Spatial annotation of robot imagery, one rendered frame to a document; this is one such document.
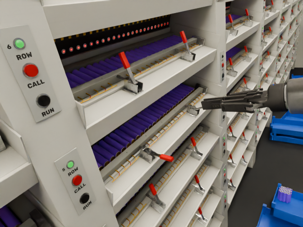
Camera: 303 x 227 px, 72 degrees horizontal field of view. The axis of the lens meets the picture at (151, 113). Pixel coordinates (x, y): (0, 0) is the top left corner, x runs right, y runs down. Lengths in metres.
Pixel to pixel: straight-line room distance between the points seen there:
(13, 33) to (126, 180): 0.37
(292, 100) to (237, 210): 1.17
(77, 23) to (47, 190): 0.26
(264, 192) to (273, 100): 1.25
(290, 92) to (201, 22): 0.41
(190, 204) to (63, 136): 0.69
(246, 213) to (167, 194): 0.99
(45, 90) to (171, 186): 0.54
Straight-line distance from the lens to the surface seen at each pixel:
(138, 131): 0.61
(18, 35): 0.32
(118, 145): 0.57
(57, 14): 0.35
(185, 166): 0.81
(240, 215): 1.64
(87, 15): 0.39
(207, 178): 1.04
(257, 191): 1.80
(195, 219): 1.12
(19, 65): 0.32
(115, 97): 0.46
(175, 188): 0.75
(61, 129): 0.35
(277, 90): 0.62
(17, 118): 0.32
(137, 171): 0.54
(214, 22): 0.83
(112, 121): 0.42
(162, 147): 0.60
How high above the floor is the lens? 1.28
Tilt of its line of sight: 25 degrees down
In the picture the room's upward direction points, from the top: 10 degrees counter-clockwise
